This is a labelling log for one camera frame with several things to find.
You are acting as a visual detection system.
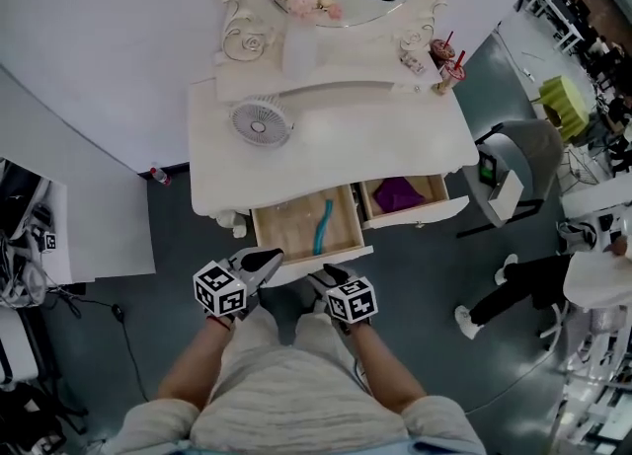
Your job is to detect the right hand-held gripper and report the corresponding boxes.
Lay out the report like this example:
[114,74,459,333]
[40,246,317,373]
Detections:
[306,263,379,325]

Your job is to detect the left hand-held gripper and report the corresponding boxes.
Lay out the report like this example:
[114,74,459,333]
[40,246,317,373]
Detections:
[193,247,285,322]

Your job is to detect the wide white wooden drawer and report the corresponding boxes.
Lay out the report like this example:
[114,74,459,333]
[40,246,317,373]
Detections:
[249,183,375,289]

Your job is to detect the small white wooden drawer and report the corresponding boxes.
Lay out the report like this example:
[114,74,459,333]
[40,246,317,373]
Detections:
[355,172,470,231]

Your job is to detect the person's right forearm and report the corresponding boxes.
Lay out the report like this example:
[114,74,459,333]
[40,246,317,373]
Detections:
[347,322,429,416]

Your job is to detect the person's left forearm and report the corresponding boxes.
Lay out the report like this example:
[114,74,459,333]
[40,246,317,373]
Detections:
[156,318,234,414]

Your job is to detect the teal wavy tool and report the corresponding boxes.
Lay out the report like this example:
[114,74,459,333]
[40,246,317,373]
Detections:
[312,198,336,256]

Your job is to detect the person's beige shorts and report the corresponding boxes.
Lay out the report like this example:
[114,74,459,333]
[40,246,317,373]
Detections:
[216,305,357,363]

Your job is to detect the purple cloth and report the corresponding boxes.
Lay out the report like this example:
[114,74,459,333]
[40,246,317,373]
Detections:
[372,176,428,213]

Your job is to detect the person's light grey shirt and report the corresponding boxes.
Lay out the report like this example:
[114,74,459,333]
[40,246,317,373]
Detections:
[114,343,489,455]

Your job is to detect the white dressing table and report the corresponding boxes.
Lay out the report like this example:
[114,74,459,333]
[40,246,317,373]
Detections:
[187,78,481,242]

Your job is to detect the plastic bottle with red label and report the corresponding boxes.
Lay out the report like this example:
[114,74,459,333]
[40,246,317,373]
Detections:
[148,162,172,188]

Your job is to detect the white desk fan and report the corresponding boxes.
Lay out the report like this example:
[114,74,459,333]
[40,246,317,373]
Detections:
[228,96,296,149]

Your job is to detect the black device with green screen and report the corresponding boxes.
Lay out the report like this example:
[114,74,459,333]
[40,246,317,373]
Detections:
[476,148,498,187]

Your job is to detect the white cardboard box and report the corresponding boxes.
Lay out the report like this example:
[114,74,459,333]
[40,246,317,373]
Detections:
[485,168,525,228]

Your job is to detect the white partition board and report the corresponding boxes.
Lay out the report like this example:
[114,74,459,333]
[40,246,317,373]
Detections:
[0,64,157,285]

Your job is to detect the small patterned box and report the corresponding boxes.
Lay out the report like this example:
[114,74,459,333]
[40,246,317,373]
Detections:
[398,51,429,78]

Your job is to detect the pink drink cup red straw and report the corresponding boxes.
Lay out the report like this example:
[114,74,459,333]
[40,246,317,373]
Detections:
[433,49,468,98]

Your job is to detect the grey chair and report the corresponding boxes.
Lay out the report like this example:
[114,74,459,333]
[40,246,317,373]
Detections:
[455,118,565,240]

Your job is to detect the cluttered equipment cart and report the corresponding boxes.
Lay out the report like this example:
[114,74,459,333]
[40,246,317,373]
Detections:
[0,157,68,307]

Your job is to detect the white headset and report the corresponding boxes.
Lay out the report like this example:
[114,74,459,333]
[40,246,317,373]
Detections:
[556,219,599,253]

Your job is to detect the brown drink cup red straw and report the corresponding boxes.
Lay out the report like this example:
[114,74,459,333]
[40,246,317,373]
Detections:
[429,30,458,68]

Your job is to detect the black stand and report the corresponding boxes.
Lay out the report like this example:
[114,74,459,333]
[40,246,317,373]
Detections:
[0,376,91,447]

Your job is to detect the green ribbed stool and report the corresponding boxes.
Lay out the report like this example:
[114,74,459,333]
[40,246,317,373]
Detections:
[535,74,593,142]

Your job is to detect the white office desks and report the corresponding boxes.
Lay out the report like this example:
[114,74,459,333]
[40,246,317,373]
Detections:
[524,0,589,57]

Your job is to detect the black floor cable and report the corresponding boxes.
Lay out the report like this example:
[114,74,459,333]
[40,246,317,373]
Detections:
[46,288,151,403]

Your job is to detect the oval mirror with ornate frame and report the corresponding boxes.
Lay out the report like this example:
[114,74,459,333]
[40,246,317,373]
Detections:
[210,0,469,104]

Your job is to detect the wire basket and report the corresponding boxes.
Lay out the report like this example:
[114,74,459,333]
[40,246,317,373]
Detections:
[562,148,599,184]

